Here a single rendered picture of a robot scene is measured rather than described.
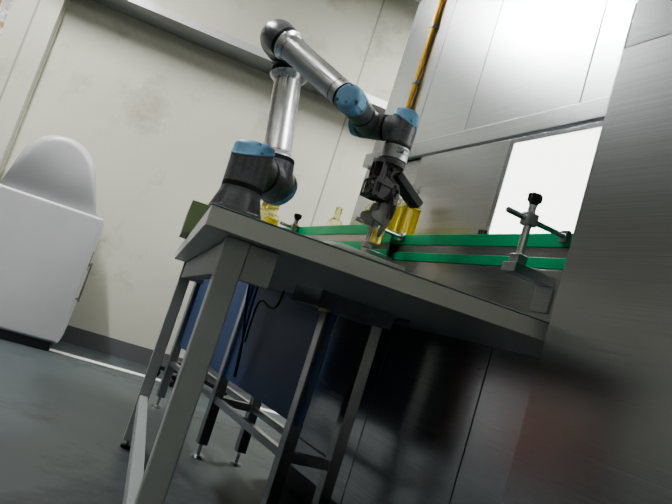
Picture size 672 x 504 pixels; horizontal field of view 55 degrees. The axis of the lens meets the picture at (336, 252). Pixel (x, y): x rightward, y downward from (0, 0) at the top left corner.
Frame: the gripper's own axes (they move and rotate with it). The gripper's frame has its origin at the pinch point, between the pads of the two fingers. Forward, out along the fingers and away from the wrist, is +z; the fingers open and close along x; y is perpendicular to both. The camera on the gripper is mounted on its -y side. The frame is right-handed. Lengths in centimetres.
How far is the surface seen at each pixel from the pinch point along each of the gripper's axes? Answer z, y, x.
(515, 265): 7, -1, 56
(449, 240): -2.7, -13.8, 13.8
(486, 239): -3.0, -13.8, 28.7
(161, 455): 56, 54, 55
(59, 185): -8, 72, -285
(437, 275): 7.5, -12.0, 15.6
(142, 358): 87, -23, -336
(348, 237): -0.4, -4.6, -26.3
